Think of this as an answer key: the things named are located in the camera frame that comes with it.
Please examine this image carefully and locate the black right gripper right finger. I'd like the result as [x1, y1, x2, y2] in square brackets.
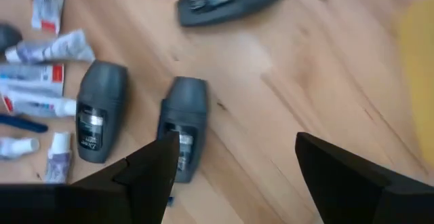
[294, 132, 391, 224]

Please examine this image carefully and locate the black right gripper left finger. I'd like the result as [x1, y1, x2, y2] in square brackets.
[113, 130, 181, 224]

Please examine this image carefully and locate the dark grey roll-on deodorant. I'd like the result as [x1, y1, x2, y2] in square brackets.
[176, 0, 284, 27]
[0, 23, 23, 54]
[75, 59, 129, 164]
[156, 76, 208, 184]

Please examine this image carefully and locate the yellow plastic bin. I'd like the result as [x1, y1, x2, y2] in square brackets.
[395, 0, 434, 170]

